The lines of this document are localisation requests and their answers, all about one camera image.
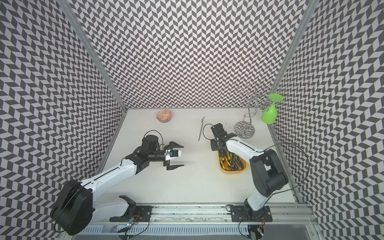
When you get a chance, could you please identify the yellow combination pliers in box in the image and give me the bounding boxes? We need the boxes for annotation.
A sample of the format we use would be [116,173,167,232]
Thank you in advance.
[219,150,232,171]

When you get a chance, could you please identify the orange patterned small bowl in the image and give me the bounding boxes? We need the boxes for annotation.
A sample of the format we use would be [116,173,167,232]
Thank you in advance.
[156,110,173,123]

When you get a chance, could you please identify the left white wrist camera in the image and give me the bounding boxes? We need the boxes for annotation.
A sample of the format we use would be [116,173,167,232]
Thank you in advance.
[166,150,182,158]

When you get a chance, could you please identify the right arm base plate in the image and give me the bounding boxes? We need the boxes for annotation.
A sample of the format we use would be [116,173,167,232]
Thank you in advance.
[226,205,273,223]

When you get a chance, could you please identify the yellow plastic storage box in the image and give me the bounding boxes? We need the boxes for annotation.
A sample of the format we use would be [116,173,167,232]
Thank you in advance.
[218,150,248,174]

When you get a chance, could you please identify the orange cutter pliers in box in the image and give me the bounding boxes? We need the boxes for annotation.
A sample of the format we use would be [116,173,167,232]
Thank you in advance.
[229,154,244,171]

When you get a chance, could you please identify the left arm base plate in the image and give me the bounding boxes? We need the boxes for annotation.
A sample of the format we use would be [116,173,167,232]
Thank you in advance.
[110,205,153,223]

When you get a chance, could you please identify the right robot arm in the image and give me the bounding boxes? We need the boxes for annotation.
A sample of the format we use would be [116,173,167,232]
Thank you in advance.
[211,123,289,222]

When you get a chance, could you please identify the aluminium front rail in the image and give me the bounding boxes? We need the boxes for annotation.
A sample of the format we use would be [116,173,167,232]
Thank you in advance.
[64,203,319,226]

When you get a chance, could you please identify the silver metal fork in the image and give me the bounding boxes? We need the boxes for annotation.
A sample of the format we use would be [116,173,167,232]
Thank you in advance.
[198,116,205,141]

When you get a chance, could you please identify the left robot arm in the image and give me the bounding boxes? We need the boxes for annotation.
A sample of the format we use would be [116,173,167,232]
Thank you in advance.
[50,135,182,236]

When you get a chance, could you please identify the chrome wire cup stand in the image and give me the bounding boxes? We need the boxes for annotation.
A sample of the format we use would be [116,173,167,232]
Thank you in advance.
[234,82,272,139]

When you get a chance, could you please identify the green plastic goblet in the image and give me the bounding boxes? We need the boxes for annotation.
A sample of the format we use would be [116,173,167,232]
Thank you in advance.
[261,94,284,125]

